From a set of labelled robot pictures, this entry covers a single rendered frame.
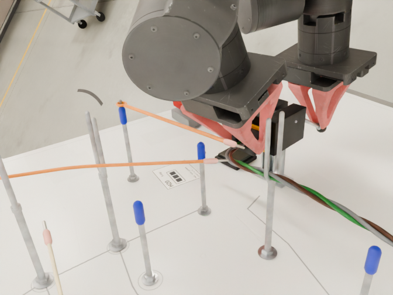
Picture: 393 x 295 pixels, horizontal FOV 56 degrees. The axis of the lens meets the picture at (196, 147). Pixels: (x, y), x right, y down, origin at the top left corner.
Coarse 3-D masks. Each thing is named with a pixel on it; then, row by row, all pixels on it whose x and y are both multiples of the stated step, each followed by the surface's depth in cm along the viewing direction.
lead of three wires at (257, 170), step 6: (240, 144) 38; (228, 150) 36; (234, 150) 37; (228, 156) 35; (234, 162) 33; (240, 162) 33; (240, 168) 32; (246, 168) 32; (252, 168) 31; (258, 168) 31; (270, 174) 30
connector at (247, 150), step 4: (256, 124) 40; (252, 128) 39; (252, 132) 38; (256, 132) 38; (232, 136) 39; (256, 136) 38; (236, 140) 39; (240, 148) 39; (248, 148) 38; (244, 152) 39; (248, 152) 38; (252, 152) 38
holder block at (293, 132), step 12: (276, 108) 42; (288, 108) 41; (300, 108) 41; (276, 120) 38; (288, 120) 39; (300, 120) 41; (276, 132) 38; (288, 132) 40; (300, 132) 42; (276, 144) 39; (288, 144) 41
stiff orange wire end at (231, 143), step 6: (126, 102) 41; (132, 108) 40; (138, 108) 39; (144, 114) 39; (150, 114) 38; (162, 120) 37; (168, 120) 37; (180, 126) 36; (186, 126) 35; (198, 132) 34; (204, 132) 34; (216, 138) 33; (222, 138) 33; (228, 144) 32; (234, 144) 32
